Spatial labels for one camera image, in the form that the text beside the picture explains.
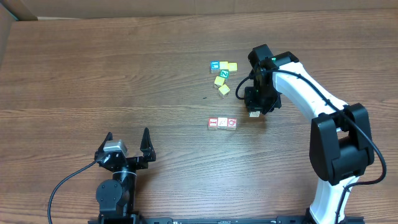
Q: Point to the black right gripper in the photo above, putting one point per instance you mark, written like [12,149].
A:
[255,105]

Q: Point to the yellow wooden block far top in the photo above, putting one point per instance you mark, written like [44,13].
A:
[233,67]

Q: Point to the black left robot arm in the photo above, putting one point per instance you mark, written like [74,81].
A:
[116,196]

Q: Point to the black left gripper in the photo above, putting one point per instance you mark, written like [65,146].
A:
[145,147]

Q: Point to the blue letter wooden block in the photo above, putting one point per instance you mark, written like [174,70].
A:
[214,66]

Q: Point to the red letter wooden block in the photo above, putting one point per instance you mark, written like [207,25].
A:
[212,123]

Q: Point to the red symbol wooden block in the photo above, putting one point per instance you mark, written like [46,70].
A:
[231,123]

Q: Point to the yellow wooden block lower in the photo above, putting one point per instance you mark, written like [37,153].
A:
[223,90]

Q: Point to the green letter wooden block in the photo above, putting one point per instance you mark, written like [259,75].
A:
[224,74]

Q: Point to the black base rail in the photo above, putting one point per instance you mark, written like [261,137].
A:
[217,220]

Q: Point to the white letter wooden block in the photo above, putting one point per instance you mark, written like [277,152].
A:
[254,114]

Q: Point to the yellow wooden block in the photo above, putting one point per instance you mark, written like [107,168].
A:
[233,67]
[224,65]
[223,90]
[219,81]

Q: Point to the yellow wooden block left top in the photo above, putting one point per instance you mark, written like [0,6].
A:
[224,65]

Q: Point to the plain cream wooden block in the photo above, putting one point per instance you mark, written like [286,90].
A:
[222,123]

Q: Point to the yellow wooden block upper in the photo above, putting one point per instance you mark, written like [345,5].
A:
[219,81]

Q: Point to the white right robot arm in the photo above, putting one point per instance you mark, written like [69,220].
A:
[341,147]

